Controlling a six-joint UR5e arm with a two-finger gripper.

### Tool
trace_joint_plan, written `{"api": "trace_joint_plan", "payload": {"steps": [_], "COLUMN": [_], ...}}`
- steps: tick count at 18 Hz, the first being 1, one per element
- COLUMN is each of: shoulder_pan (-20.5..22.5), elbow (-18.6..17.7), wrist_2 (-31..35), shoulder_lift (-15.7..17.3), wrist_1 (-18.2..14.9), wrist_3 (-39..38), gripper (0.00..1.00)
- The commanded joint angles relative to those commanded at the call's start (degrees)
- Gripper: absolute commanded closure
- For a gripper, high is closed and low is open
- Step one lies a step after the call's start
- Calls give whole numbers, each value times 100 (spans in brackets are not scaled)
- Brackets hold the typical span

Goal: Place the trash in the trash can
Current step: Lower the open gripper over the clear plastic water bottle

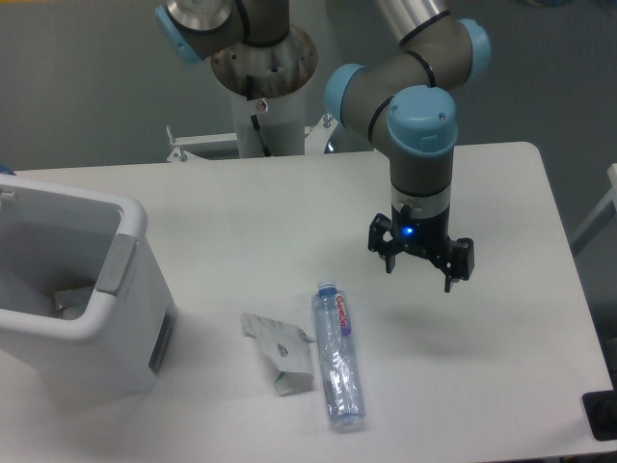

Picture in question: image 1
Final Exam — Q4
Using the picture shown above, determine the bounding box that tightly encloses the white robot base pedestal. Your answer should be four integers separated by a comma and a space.
211, 25, 318, 153

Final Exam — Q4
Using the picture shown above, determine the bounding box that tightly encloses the trash inside the can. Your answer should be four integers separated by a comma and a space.
53, 282, 95, 321

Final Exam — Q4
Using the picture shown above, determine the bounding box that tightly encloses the crumpled white paper carton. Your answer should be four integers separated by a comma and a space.
240, 313, 315, 396

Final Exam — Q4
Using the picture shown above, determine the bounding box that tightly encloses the white metal mounting frame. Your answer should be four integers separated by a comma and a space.
166, 113, 338, 163

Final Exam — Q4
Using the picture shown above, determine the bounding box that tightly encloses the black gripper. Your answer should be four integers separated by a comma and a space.
367, 206, 474, 293

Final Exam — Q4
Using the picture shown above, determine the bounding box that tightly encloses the clear plastic water bottle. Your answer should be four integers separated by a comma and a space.
311, 280, 365, 433

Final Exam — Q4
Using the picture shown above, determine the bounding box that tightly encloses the white frame at right edge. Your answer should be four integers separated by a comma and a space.
570, 163, 616, 256

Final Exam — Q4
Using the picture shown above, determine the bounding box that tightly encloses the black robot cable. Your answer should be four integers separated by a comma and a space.
245, 74, 272, 157

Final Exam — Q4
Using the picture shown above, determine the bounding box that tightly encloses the white plastic trash can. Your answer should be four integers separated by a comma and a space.
1, 175, 177, 393

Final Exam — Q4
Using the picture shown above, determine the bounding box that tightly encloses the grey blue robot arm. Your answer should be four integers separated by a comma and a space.
155, 1, 492, 286

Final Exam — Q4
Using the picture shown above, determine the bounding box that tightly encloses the black device at table edge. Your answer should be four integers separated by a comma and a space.
582, 390, 616, 442

